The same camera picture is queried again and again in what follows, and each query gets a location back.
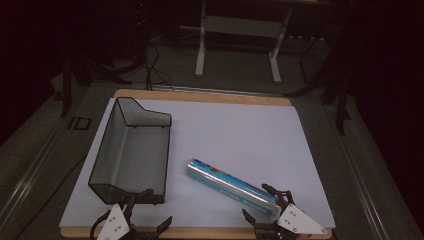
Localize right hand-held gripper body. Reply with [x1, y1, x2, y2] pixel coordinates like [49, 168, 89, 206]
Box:
[254, 190, 328, 240]

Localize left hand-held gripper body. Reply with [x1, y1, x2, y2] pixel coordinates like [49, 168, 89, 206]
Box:
[89, 199, 150, 240]

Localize long blue foil roll box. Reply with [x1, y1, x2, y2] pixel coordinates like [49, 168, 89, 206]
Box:
[185, 158, 283, 216]

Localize black wire mesh basket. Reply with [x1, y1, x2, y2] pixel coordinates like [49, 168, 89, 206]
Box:
[87, 96, 173, 206]

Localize white table mat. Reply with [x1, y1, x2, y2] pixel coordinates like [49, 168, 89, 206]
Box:
[59, 97, 336, 230]

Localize black metal stand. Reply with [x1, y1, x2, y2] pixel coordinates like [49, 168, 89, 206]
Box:
[286, 29, 355, 136]
[59, 46, 133, 118]

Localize aluminium rail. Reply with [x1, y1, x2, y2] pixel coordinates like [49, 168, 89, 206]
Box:
[328, 106, 391, 240]
[151, 84, 285, 98]
[0, 113, 79, 223]

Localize black floor bracket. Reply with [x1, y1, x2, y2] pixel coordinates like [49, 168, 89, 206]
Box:
[67, 116, 93, 131]

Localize black cables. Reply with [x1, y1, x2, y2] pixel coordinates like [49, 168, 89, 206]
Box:
[133, 39, 175, 92]

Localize white metal table frame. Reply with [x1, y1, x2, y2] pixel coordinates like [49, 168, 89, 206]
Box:
[194, 0, 293, 85]

